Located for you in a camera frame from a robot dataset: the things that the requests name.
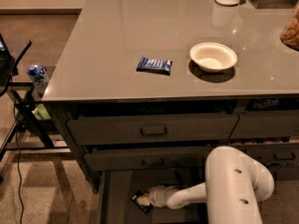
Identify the white paper bowl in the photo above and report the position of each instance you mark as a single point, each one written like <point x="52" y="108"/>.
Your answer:
<point x="213" y="57"/>

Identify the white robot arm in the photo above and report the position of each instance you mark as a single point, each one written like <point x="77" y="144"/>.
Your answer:
<point x="235" y="184"/>

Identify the green packet on cart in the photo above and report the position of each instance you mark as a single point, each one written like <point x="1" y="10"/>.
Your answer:
<point x="41" y="112"/>

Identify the bottom right grey drawer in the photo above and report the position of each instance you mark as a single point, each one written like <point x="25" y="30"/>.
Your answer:
<point x="284" y="172"/>

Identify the middle right grey drawer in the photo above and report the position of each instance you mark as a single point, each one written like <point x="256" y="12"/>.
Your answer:
<point x="272" y="154"/>

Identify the black snack bag in drawer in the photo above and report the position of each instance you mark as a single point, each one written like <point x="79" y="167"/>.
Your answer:
<point x="265" y="104"/>

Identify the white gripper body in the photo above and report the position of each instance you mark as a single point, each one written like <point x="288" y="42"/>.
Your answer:
<point x="154" y="195"/>

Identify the black side cart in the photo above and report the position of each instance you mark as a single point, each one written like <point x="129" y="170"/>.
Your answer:
<point x="25" y="99"/>

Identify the middle left grey drawer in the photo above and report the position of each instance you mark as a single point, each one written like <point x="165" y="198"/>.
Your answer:
<point x="146" y="158"/>

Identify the blue candy bar wrapper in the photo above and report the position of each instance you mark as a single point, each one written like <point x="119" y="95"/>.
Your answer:
<point x="160" y="66"/>

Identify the top right grey drawer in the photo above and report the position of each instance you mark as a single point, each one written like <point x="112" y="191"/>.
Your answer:
<point x="264" y="124"/>

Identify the top left grey drawer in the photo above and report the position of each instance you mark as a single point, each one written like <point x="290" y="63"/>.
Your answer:
<point x="151" y="128"/>

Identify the grey counter cabinet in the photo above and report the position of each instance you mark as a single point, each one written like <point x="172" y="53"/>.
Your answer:
<point x="96" y="74"/>

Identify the black rxbar chocolate bar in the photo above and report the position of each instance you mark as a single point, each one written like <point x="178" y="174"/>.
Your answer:
<point x="145" y="209"/>

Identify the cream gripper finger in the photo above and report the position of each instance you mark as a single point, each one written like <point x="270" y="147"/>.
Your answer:
<point x="143" y="200"/>

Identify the glass jar of nuts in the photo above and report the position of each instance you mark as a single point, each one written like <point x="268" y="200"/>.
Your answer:
<point x="290" y="34"/>

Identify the open bottom grey drawer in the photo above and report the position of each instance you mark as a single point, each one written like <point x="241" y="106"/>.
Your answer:
<point x="117" y="207"/>

